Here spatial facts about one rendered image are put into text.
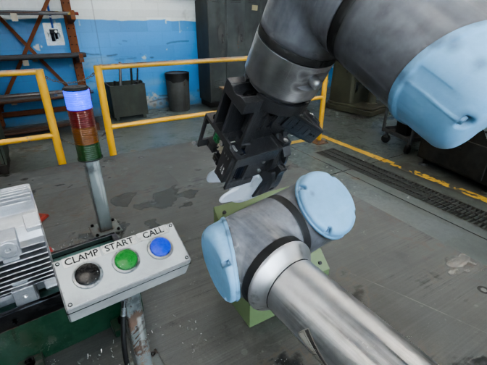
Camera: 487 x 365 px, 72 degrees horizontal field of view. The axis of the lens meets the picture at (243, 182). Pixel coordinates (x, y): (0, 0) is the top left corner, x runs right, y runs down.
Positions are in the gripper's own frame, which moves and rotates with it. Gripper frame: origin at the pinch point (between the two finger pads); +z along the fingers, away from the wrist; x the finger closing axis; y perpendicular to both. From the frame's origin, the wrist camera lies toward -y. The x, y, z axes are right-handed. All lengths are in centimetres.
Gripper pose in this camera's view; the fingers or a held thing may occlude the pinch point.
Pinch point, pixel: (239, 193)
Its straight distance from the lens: 49.2
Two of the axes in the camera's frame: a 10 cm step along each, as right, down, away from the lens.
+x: 5.0, 7.6, -4.1
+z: -2.9, 6.0, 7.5
